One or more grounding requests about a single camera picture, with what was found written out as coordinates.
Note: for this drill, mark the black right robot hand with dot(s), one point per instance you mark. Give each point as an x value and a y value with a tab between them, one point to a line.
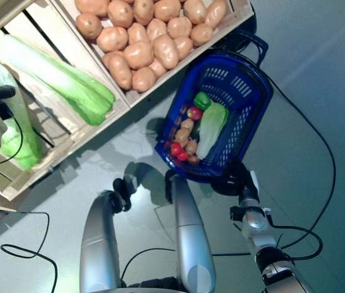
241	177

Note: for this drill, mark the green white napa cabbage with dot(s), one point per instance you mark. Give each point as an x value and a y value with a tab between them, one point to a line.
29	152
78	91

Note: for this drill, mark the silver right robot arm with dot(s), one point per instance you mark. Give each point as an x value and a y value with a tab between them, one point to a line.
258	226

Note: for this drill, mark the blue plastic shopping basket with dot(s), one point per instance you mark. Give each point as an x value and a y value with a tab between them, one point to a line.
221	59

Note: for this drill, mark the small tan potato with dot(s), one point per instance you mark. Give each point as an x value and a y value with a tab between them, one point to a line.
187	123
183	135
191	146
194	158

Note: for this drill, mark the pale green lettuce head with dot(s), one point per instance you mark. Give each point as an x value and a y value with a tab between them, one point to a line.
210	128

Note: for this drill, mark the dark green cucumber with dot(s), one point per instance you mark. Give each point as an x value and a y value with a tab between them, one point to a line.
196	131

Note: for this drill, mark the red bell pepper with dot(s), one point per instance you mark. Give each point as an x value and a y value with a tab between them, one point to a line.
178	149

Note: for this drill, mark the red apple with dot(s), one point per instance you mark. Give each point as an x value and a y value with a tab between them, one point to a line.
195	113

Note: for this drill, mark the green bell pepper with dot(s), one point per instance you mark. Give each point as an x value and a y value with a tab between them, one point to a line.
201	100

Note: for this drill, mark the wooden cabbage crate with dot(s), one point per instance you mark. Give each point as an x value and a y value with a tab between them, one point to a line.
69	146

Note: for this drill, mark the wooden potato crate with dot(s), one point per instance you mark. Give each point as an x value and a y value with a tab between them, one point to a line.
93	58

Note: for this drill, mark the dark robot pelvis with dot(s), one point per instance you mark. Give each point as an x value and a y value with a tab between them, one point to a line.
148	285

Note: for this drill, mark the silver left robot leg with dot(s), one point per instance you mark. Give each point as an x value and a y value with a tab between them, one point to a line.
99	244

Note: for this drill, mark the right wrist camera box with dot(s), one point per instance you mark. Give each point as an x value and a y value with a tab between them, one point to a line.
254	183

